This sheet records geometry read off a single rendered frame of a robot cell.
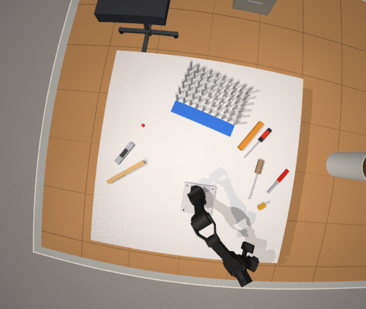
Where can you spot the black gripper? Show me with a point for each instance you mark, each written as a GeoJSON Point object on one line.
{"type": "Point", "coordinates": [247, 247]}

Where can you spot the orange flat bar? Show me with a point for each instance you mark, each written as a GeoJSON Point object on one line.
{"type": "Point", "coordinates": [250, 136]}

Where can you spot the red screwdriver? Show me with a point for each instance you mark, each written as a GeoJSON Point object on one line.
{"type": "Point", "coordinates": [261, 138]}

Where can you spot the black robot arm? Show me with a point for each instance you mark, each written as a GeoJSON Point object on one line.
{"type": "Point", "coordinates": [233, 263]}

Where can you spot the brown wooden tool handle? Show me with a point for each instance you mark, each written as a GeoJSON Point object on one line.
{"type": "Point", "coordinates": [258, 170]}

